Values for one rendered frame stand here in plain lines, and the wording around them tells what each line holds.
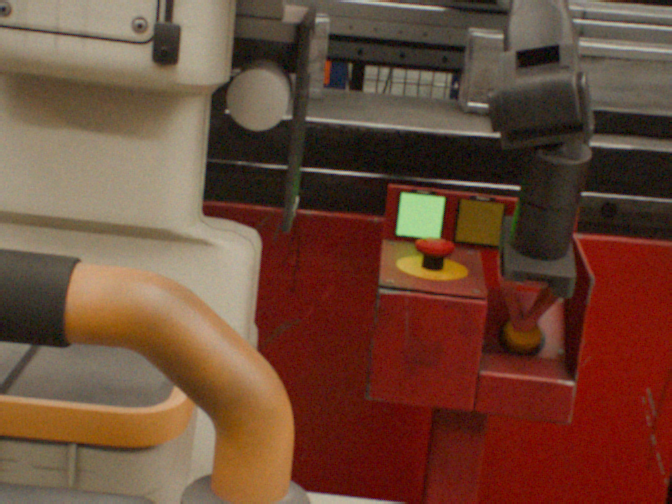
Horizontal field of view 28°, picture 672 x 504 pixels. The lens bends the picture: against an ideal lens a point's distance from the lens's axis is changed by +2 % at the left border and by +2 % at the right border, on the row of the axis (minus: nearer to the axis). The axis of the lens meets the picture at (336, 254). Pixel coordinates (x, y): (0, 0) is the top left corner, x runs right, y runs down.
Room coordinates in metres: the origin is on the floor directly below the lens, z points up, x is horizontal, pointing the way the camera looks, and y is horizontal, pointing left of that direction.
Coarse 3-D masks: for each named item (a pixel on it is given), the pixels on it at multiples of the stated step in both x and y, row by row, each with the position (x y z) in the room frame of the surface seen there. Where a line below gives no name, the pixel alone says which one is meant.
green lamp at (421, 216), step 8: (408, 200) 1.33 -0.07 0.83; (416, 200) 1.32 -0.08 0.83; (424, 200) 1.32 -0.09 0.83; (432, 200) 1.32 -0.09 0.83; (440, 200) 1.32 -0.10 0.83; (400, 208) 1.33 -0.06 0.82; (408, 208) 1.33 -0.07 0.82; (416, 208) 1.32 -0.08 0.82; (424, 208) 1.32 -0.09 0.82; (432, 208) 1.32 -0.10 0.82; (440, 208) 1.32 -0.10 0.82; (400, 216) 1.33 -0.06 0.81; (408, 216) 1.32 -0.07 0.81; (416, 216) 1.32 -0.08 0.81; (424, 216) 1.32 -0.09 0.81; (432, 216) 1.32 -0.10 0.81; (440, 216) 1.32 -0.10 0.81; (400, 224) 1.33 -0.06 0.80; (408, 224) 1.33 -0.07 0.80; (416, 224) 1.32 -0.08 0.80; (424, 224) 1.32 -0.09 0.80; (432, 224) 1.32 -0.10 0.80; (440, 224) 1.32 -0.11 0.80; (400, 232) 1.33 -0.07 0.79; (408, 232) 1.32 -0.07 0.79; (416, 232) 1.32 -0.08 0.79; (424, 232) 1.32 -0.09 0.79; (432, 232) 1.32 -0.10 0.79
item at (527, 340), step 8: (504, 328) 1.24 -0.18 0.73; (512, 328) 1.24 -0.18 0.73; (536, 328) 1.24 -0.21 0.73; (504, 336) 1.24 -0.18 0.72; (512, 336) 1.23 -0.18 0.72; (520, 336) 1.23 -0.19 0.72; (528, 336) 1.23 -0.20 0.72; (536, 336) 1.23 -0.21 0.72; (512, 344) 1.23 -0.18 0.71; (520, 344) 1.22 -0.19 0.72; (528, 344) 1.23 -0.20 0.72; (536, 344) 1.23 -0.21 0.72; (520, 352) 1.23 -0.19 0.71; (528, 352) 1.23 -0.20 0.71
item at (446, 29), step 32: (288, 0) 1.84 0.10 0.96; (320, 0) 1.84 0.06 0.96; (352, 0) 1.85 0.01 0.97; (384, 0) 1.85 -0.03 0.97; (416, 0) 1.86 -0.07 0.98; (448, 0) 1.86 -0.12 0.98; (576, 0) 1.98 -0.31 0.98; (352, 32) 1.85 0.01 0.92; (384, 32) 1.85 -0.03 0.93; (416, 32) 1.85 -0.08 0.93; (448, 32) 1.86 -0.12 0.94; (608, 32) 1.87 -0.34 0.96; (640, 32) 1.87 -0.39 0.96; (384, 64) 1.86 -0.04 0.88; (416, 64) 1.86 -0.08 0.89; (448, 64) 1.86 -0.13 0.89
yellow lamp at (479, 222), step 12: (468, 204) 1.32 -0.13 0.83; (480, 204) 1.32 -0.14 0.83; (492, 204) 1.32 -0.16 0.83; (468, 216) 1.32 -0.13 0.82; (480, 216) 1.32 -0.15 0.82; (492, 216) 1.32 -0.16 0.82; (468, 228) 1.32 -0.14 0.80; (480, 228) 1.32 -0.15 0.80; (492, 228) 1.32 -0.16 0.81; (456, 240) 1.32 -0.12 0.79; (468, 240) 1.32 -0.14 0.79; (480, 240) 1.32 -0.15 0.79; (492, 240) 1.32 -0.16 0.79
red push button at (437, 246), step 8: (416, 240) 1.25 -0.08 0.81; (424, 240) 1.24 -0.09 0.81; (432, 240) 1.24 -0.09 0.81; (440, 240) 1.24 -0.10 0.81; (416, 248) 1.23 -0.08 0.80; (424, 248) 1.23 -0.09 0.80; (432, 248) 1.22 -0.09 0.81; (440, 248) 1.23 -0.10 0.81; (448, 248) 1.23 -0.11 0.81; (424, 256) 1.24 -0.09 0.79; (432, 256) 1.23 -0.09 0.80; (440, 256) 1.23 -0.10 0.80; (448, 256) 1.23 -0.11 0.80; (424, 264) 1.24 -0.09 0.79; (432, 264) 1.23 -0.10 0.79; (440, 264) 1.23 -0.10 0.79
